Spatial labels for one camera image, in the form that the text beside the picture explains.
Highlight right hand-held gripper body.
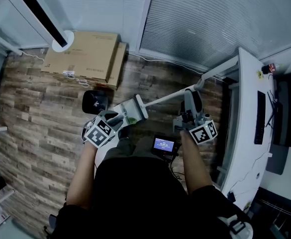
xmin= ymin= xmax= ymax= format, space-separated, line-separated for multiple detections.
xmin=172 ymin=108 xmax=218 ymax=146

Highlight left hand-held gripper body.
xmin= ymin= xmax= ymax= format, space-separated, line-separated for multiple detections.
xmin=82 ymin=110 xmax=116 ymax=149

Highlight white dustpan with grey handle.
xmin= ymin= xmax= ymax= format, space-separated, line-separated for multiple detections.
xmin=113 ymin=99 xmax=143 ymax=128

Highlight white broom with grey handle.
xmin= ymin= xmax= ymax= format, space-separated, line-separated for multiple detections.
xmin=134 ymin=78 xmax=205 ymax=120

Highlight person's left forearm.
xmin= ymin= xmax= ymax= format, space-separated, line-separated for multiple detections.
xmin=66 ymin=140 xmax=104 ymax=211

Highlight person's right forearm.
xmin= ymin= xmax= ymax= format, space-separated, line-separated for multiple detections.
xmin=179 ymin=130 xmax=213 ymax=196

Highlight black small waste bin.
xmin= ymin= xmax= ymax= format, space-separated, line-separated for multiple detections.
xmin=82 ymin=90 xmax=109 ymax=115

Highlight small black device blue screen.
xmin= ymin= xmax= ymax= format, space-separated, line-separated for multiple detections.
xmin=152 ymin=134 xmax=182 ymax=162

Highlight narrow flat cardboard box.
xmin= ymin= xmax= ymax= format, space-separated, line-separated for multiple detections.
xmin=104 ymin=42 xmax=128 ymax=91

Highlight black keyboard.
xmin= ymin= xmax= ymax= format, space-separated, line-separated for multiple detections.
xmin=254 ymin=90 xmax=267 ymax=145

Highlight large flat cardboard box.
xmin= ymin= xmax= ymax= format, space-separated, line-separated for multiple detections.
xmin=40 ymin=31 xmax=119 ymax=83

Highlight person's dark clothed body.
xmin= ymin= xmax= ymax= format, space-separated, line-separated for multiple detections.
xmin=49 ymin=129 xmax=255 ymax=239

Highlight white window blinds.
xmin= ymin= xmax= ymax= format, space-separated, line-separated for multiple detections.
xmin=137 ymin=0 xmax=291 ymax=72

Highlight black tower fan white base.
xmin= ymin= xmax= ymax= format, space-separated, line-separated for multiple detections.
xmin=12 ymin=0 xmax=76 ymax=53

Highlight white cable along wall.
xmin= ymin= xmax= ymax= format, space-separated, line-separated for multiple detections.
xmin=126 ymin=51 xmax=207 ymax=76

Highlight black floor cable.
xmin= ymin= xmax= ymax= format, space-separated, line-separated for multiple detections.
xmin=169 ymin=155 xmax=186 ymax=182

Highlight thin white cable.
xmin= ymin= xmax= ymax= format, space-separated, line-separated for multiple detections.
xmin=230 ymin=147 xmax=273 ymax=193

